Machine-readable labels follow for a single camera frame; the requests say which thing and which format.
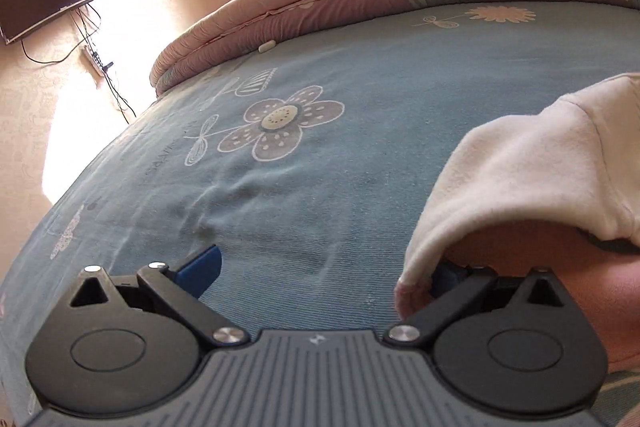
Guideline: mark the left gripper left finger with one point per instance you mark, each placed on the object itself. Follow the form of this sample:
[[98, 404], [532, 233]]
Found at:
[[175, 292]]

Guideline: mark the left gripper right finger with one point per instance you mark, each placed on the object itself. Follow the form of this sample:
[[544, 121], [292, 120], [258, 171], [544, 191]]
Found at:
[[454, 291]]

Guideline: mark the pink and cream sweater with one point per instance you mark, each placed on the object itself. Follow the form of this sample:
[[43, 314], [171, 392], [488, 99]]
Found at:
[[559, 189]]

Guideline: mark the teal floral bed sheet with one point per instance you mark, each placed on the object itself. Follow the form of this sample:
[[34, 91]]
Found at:
[[308, 165]]

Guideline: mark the white power strip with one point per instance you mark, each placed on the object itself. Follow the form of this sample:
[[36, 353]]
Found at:
[[98, 65]]

